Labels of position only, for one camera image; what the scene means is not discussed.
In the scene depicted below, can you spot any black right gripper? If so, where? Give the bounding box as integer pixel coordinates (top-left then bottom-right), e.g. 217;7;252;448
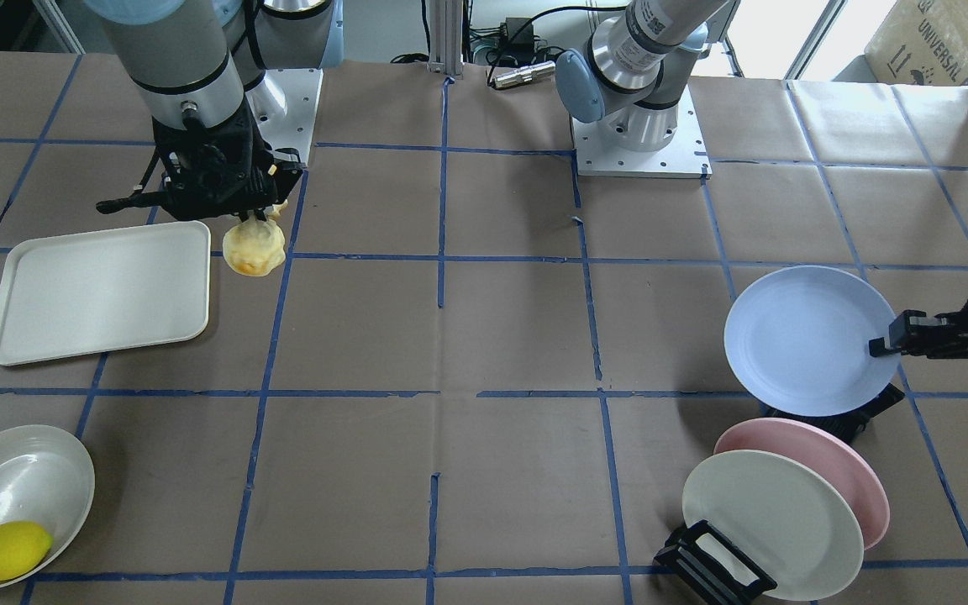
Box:
153;116;306;221

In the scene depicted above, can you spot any yellow bread roll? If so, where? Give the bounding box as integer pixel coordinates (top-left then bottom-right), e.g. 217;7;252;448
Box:
223;202;288;276

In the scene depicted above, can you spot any light blue plate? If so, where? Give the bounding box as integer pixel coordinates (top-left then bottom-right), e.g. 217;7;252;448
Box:
723;266;902;417

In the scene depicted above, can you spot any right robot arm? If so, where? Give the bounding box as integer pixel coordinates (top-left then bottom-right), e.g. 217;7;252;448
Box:
88;1;345;223

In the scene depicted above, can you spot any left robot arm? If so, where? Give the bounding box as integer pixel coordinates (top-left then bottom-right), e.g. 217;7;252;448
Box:
555;1;968;416

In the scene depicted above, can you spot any pink plate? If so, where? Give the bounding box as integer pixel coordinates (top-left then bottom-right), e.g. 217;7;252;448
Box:
712;418;891;550

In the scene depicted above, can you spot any cream white plate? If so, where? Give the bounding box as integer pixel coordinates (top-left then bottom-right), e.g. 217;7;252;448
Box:
682;450;864;601

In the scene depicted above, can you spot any white rectangular tray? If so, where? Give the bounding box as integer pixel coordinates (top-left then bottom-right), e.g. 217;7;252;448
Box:
0;222;211;366

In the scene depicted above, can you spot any cardboard box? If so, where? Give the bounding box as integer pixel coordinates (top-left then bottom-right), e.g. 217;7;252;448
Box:
864;1;968;86

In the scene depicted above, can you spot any black dish rack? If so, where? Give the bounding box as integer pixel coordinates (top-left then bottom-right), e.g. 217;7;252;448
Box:
655;386;902;604

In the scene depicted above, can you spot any silver metal cylinder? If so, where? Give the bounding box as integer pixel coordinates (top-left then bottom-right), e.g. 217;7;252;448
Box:
489;60;556;91

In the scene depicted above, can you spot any white round dish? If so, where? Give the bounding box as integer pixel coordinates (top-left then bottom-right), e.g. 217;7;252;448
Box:
0;424;95;588

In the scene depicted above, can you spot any yellow lemon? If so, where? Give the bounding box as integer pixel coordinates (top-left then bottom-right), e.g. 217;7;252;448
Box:
0;521;54;582

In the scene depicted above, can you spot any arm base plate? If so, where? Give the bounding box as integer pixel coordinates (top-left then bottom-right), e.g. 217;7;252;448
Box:
570;89;713;179
245;69;325;167

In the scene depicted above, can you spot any aluminium frame post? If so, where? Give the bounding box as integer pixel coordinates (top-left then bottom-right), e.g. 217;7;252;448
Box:
425;0;467;80

